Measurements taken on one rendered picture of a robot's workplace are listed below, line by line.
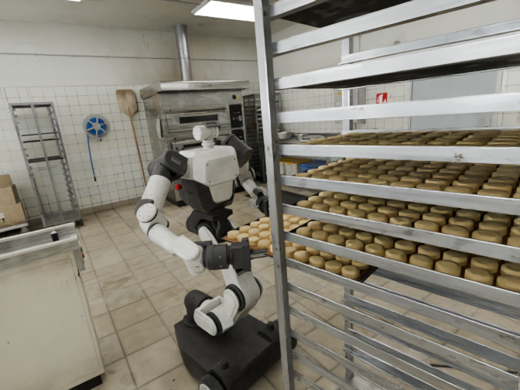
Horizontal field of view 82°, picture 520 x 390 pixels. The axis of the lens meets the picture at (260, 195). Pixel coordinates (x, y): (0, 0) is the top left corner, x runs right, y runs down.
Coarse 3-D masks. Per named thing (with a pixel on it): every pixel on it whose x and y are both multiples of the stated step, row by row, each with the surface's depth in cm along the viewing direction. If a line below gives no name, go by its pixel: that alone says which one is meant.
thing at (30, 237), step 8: (64, 224) 175; (72, 224) 176; (32, 232) 166; (40, 232) 168; (48, 232) 170; (64, 232) 174; (72, 232) 177; (0, 240) 158; (8, 240) 160; (16, 240) 162; (24, 240) 164; (32, 240) 166; (40, 240) 168; (0, 248) 159; (8, 248) 161
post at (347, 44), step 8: (344, 40) 109; (352, 40) 110; (344, 48) 110; (352, 48) 110; (344, 64) 111; (344, 96) 114; (352, 96) 114; (344, 104) 115; (352, 104) 115; (344, 120) 116; (352, 120) 117; (344, 128) 117; (352, 128) 118; (344, 288) 136; (344, 304) 138; (352, 328) 141; (352, 360) 145; (352, 376) 148
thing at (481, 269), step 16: (320, 224) 98; (336, 224) 99; (320, 240) 90; (336, 240) 86; (352, 240) 85; (368, 240) 86; (384, 240) 83; (400, 240) 83; (384, 256) 79; (400, 256) 74; (416, 256) 73; (432, 256) 75; (448, 256) 72; (464, 256) 71; (480, 256) 71; (448, 272) 67; (464, 272) 68; (480, 272) 64; (496, 272) 67; (512, 272) 64; (512, 288) 59
